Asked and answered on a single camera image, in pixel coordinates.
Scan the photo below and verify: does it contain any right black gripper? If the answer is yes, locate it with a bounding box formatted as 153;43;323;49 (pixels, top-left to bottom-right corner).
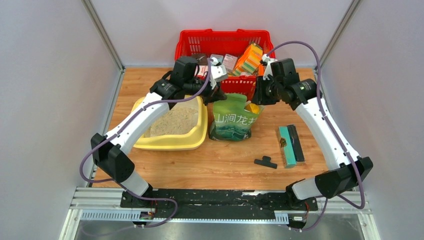
252;75;284;105

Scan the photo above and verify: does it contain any red plastic shopping basket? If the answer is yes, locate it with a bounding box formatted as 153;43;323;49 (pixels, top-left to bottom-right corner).
175;29;274;100

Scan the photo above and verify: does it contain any yellow plastic scoop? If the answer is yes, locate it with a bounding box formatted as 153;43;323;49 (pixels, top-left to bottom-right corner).
245;103;261;115

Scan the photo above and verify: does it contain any green litter bag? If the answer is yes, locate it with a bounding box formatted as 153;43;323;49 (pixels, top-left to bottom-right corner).
208;93;265;142

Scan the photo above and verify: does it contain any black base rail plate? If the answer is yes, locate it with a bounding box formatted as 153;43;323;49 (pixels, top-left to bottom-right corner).
120;188;318;220

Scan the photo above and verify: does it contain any dark brown box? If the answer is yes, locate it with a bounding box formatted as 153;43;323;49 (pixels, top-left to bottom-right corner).
191;53;208;66

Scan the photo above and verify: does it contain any teal rectangular box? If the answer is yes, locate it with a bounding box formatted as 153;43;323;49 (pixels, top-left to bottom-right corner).
278;126;297;169

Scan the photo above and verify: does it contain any yellow litter box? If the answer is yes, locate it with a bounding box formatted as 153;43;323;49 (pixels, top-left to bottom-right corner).
133;96;208;151

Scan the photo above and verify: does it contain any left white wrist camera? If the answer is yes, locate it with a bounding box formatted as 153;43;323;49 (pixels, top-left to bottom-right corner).
209;57;229;88

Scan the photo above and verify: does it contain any black bag clip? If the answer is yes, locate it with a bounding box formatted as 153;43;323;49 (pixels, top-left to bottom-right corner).
254;155;278;169

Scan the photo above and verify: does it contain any purple cable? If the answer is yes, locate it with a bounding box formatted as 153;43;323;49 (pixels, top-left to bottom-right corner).
79;57;213;229
264;40;367;232

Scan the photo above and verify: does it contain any pink grey small box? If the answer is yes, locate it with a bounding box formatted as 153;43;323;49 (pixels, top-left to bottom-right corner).
222;54;238;73

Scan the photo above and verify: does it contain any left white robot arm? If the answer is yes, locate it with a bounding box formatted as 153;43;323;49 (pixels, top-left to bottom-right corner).
85;56;228;208

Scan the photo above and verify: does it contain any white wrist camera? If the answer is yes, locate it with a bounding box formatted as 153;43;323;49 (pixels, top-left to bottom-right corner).
209;57;229;88
261;53;277;81

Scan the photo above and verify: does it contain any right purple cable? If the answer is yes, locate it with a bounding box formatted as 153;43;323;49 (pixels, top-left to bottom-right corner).
264;40;367;232

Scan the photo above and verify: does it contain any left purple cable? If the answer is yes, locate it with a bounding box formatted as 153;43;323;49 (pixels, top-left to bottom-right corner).
79;57;213;229

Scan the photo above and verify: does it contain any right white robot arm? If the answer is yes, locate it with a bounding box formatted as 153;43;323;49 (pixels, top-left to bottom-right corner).
252;55;374;210

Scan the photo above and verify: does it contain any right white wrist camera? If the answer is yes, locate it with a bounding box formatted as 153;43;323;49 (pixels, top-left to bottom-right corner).
261;53;277;81

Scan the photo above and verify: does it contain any orange green striped sponge pack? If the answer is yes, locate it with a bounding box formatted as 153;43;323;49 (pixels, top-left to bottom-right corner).
232;43;263;76

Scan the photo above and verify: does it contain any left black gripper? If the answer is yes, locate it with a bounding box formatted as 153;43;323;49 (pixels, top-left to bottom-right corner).
183;76;228;107

